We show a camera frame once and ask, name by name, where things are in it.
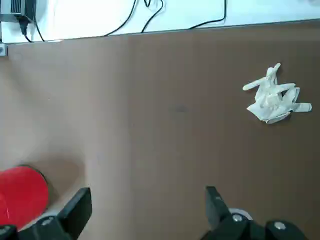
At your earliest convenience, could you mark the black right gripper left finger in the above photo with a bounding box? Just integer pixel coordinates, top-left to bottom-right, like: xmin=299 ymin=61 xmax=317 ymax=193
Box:
xmin=0 ymin=186 xmax=93 ymax=240

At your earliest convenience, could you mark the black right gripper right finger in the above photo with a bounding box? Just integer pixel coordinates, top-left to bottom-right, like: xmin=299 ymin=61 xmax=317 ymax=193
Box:
xmin=199 ymin=186 xmax=310 ymax=240

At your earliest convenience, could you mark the red push-button trash can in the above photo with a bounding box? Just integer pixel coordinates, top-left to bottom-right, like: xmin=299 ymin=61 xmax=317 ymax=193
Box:
xmin=0 ymin=164 xmax=55 ymax=228

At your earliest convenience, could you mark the white disposable gloves bundle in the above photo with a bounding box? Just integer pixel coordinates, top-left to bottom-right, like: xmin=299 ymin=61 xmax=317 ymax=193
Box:
xmin=242 ymin=62 xmax=313 ymax=125

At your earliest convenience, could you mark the ribbed black power supply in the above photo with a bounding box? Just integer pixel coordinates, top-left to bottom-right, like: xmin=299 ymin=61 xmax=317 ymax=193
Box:
xmin=0 ymin=0 xmax=37 ymax=23

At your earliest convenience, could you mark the black plug cable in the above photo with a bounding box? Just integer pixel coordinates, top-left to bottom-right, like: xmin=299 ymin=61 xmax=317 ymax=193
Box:
xmin=19 ymin=14 xmax=33 ymax=43

